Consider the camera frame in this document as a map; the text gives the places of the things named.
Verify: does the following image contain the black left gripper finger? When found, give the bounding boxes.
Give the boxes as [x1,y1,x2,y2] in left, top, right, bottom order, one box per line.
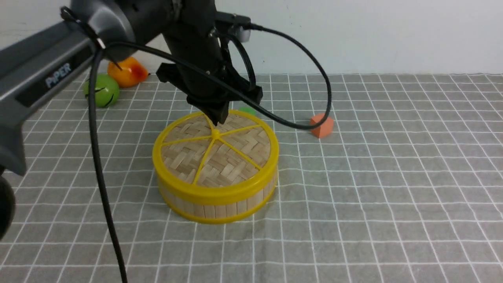
[201,103,220,126]

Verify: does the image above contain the woven bamboo steamer lid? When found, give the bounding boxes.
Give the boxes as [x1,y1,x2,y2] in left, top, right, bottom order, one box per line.
[152,110,279,205]

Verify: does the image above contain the grey checkered tablecloth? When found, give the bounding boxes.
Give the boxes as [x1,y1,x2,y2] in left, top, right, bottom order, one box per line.
[0,75,503,283]

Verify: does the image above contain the orange toy mango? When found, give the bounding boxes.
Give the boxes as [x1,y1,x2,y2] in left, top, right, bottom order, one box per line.
[107,56,151,88]

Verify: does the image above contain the black cable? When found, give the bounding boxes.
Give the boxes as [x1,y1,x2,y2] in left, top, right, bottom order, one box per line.
[60,7,332,283]

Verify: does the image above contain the orange toy block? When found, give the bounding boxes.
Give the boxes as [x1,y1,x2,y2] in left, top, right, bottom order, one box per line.
[310,113,334,139]

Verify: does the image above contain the small green toy piece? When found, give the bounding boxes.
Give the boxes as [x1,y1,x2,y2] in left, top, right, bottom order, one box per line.
[238,107,256,116]

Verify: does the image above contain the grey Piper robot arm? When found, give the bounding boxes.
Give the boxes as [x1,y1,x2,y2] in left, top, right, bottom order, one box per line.
[0,0,263,176]

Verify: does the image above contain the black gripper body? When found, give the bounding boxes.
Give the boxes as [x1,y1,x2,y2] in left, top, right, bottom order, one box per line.
[156,0,263,110]

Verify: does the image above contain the green toy apple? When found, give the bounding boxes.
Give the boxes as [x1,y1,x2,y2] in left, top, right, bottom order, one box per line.
[95,73,120,108]

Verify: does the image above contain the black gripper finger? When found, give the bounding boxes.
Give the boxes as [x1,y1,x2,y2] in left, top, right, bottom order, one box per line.
[218,101,229,124]

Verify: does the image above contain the bamboo steamer basket yellow rims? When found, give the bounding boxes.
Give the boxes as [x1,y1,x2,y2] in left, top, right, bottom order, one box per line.
[157,167,278,224]

